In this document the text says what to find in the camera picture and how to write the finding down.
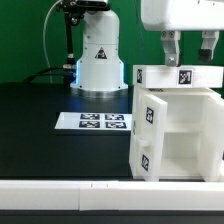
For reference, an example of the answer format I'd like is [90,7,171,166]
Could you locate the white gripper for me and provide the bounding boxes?
[141,0,224,67]

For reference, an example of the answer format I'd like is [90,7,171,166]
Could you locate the white block with tags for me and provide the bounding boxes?
[133,65,224,89]

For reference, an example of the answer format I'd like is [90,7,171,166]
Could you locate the white cabinet body box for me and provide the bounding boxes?
[134,87,221,181]

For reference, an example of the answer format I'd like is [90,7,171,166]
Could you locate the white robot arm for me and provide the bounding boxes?
[71,0,224,97]

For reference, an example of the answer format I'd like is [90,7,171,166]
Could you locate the white base tag sheet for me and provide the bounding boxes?
[55,112,132,131]

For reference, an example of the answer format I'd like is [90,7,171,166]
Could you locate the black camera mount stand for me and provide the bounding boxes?
[56,0,111,70]

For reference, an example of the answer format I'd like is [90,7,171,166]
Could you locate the white cable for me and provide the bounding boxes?
[42,0,64,84]

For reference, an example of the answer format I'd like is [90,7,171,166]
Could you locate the black cable bundle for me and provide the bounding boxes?
[22,65,78,84]

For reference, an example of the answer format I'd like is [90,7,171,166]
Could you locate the white front obstacle rail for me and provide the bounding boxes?
[0,180,224,211]

